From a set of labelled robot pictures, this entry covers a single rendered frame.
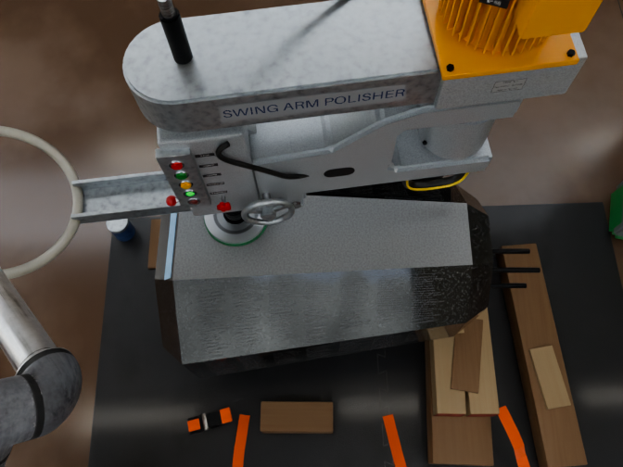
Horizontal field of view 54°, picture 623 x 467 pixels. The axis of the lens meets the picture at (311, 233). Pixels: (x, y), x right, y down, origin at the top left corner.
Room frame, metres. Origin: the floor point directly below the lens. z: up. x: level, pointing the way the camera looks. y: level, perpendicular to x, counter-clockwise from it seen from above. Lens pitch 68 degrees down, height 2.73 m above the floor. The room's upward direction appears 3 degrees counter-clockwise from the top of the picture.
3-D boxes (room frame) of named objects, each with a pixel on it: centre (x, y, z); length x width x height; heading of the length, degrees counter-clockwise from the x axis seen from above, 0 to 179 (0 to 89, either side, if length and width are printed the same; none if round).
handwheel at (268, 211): (0.72, 0.12, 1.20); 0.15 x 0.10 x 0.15; 95
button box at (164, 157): (0.71, 0.31, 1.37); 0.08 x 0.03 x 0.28; 95
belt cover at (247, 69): (0.85, -0.10, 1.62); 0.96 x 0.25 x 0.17; 95
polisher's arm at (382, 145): (0.84, -0.14, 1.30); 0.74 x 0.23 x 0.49; 95
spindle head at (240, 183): (0.83, 0.17, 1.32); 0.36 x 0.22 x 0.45; 95
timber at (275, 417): (0.23, 0.10, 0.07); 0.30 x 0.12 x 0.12; 87
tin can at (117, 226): (1.14, 0.90, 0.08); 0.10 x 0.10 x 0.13
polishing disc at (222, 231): (0.83, 0.25, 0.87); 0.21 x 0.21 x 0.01
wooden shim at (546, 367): (0.34, -0.96, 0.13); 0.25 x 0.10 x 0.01; 7
